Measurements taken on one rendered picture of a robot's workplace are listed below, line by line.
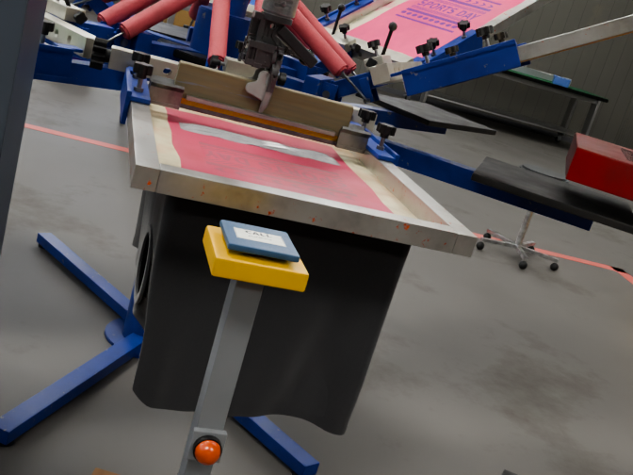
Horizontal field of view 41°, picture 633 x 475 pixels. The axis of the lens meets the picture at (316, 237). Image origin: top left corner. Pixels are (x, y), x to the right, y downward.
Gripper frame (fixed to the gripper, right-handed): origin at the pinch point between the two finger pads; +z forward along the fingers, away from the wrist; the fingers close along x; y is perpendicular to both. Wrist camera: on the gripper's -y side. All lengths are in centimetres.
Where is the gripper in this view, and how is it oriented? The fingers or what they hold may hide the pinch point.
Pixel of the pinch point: (262, 106)
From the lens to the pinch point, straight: 191.9
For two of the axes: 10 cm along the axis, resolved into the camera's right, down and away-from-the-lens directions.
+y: -9.4, -1.9, -3.0
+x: 2.2, 3.4, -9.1
